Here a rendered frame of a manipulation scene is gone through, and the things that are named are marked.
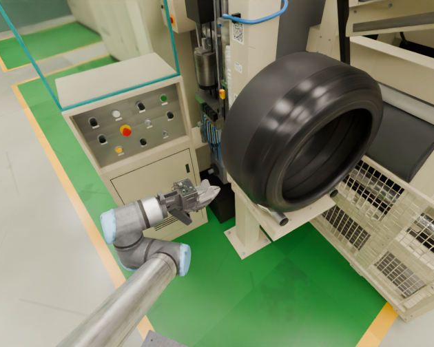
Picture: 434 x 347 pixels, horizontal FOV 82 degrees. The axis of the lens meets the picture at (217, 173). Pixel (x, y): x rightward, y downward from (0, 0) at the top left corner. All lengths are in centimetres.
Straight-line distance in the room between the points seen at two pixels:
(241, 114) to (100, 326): 64
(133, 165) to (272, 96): 91
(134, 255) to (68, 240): 171
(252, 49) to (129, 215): 69
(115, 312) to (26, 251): 211
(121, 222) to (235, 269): 133
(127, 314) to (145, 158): 99
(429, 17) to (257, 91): 52
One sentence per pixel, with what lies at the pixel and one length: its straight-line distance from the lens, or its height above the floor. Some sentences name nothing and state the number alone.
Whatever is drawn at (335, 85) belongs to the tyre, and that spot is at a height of 145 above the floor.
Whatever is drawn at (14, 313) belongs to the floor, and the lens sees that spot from 241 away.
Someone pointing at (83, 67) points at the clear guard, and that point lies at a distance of 120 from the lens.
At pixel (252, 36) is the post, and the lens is 97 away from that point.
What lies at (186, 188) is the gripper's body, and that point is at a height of 123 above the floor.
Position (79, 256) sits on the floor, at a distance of 235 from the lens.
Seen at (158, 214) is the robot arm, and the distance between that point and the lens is 75.
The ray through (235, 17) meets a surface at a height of 156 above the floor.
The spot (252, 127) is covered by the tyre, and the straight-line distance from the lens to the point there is 77.
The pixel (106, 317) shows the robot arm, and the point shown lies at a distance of 57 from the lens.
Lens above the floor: 180
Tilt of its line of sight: 46 degrees down
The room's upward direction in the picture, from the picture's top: 6 degrees counter-clockwise
